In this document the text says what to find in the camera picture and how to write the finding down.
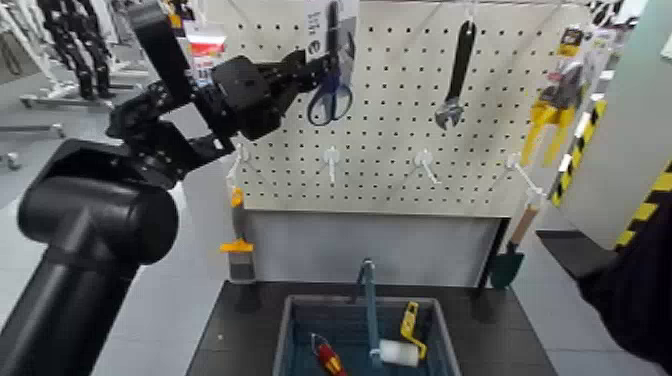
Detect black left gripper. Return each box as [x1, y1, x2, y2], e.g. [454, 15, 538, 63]
[210, 48, 332, 142]

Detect blue scissors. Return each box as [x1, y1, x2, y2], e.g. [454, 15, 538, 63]
[304, 0, 361, 127]

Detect grey teal plastic crate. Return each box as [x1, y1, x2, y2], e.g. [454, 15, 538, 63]
[271, 293, 463, 376]

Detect clear empty hook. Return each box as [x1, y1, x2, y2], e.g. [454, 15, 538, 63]
[322, 145, 341, 185]
[413, 148, 441, 185]

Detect beige pegboard panel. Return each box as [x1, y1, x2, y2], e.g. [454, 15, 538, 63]
[201, 0, 594, 219]

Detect red white sealant tube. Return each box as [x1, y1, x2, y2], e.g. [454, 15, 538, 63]
[183, 20, 228, 88]

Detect clear paintbrush hook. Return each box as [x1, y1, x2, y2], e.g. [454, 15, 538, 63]
[226, 144, 253, 190]

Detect black adjustable wrench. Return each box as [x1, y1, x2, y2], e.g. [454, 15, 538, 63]
[434, 19, 478, 131]

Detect orange grey paintbrush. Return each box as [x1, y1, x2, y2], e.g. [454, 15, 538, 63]
[219, 186, 258, 285]

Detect grey backing panel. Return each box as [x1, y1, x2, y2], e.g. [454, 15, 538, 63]
[238, 208, 510, 289]

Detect clear trowel hook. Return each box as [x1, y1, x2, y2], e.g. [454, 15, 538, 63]
[503, 152, 547, 198]

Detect black background robot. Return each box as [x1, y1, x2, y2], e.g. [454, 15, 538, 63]
[36, 0, 114, 101]

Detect clear packaged tool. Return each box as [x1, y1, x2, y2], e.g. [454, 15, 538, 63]
[582, 28, 618, 106]

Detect grey pillar with hazard stripes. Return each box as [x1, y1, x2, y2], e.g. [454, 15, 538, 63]
[548, 0, 672, 251]

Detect yellow handled pliers in package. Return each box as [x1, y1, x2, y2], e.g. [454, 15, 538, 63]
[521, 26, 587, 168]

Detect blue handled white paint roller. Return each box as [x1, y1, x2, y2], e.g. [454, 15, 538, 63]
[355, 257, 422, 371]

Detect white metal stand frame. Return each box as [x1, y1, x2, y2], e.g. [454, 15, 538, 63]
[0, 0, 64, 93]

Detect green trowel wooden handle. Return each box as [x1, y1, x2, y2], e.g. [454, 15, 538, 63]
[488, 201, 542, 290]

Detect red yellow handled tool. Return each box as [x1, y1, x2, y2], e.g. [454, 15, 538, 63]
[308, 332, 349, 376]

